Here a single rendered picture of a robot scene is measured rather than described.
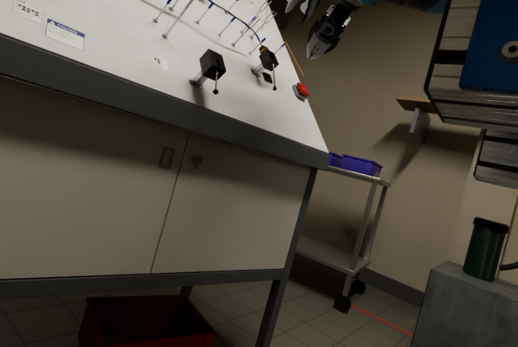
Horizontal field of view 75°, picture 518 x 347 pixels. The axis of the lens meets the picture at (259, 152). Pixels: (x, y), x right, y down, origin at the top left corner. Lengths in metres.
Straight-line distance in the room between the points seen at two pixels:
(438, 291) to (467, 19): 1.94
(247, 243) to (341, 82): 2.60
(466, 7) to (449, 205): 2.83
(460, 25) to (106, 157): 0.75
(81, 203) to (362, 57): 3.07
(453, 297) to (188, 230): 1.51
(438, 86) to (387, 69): 3.18
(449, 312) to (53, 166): 1.90
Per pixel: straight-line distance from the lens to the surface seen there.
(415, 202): 3.10
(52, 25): 0.84
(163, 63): 0.93
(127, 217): 0.91
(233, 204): 1.07
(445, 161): 3.10
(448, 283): 2.12
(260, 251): 1.23
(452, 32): 0.26
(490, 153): 0.69
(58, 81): 0.78
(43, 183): 0.84
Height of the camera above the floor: 0.78
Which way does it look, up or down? 1 degrees up
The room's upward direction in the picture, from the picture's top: 15 degrees clockwise
